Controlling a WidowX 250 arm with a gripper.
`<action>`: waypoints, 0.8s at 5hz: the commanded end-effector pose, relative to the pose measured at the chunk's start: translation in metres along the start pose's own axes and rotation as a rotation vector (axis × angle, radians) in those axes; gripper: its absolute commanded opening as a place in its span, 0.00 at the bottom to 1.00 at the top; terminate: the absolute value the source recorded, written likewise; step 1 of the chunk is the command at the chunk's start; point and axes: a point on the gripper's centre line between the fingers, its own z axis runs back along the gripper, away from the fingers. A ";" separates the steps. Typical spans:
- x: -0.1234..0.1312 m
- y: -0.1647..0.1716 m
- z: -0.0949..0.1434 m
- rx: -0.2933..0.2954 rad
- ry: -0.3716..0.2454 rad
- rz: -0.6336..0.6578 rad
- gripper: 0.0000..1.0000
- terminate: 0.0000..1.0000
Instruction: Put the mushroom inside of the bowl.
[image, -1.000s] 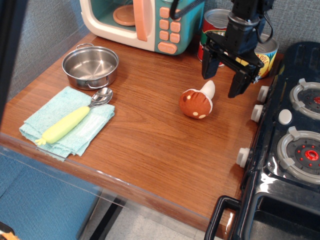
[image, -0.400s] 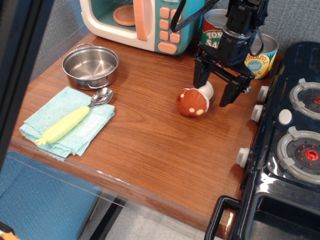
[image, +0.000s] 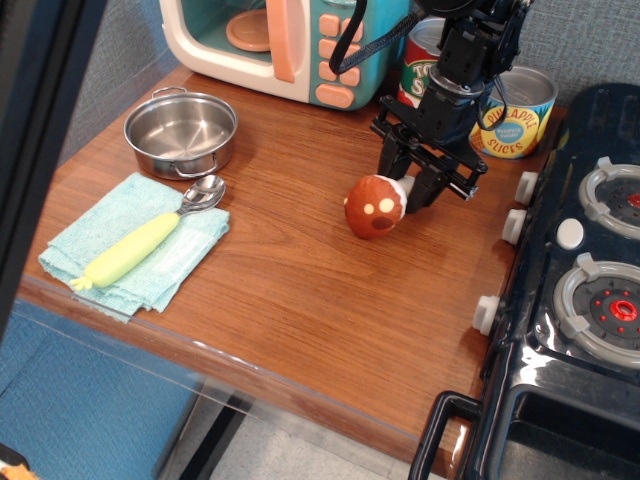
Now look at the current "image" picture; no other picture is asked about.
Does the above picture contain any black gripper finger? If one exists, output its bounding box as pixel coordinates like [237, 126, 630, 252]
[377, 134, 412, 180]
[406, 168, 450, 214]

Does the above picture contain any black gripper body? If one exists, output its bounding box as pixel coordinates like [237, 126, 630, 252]
[369, 69, 489, 201]

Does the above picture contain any brown toy mushroom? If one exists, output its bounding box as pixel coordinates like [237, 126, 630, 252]
[343, 175, 415, 240]

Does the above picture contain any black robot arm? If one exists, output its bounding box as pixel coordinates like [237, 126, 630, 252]
[372, 1, 530, 213]

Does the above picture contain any stainless steel bowl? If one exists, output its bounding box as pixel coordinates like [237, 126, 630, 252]
[123, 87, 238, 180]

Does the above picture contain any pineapple slices can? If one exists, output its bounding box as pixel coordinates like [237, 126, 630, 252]
[469, 66, 558, 159]

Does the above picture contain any tomato sauce can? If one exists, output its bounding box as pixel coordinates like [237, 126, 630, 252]
[398, 17, 445, 107]

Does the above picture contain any teal toy microwave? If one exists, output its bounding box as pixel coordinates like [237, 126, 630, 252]
[160, 1, 403, 110]

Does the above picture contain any dark blue toy stove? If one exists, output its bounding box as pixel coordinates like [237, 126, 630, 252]
[410, 83, 639, 479]

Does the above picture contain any teal folded cloth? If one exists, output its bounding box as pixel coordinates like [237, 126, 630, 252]
[39, 174, 230, 323]

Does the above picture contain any orange object bottom left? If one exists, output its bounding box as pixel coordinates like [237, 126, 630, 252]
[1, 464, 39, 480]

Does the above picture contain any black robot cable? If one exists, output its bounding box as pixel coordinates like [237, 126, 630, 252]
[328, 0, 421, 76]

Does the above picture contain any spoon with yellow-green handle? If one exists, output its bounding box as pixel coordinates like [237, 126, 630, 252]
[70, 174, 226, 291]

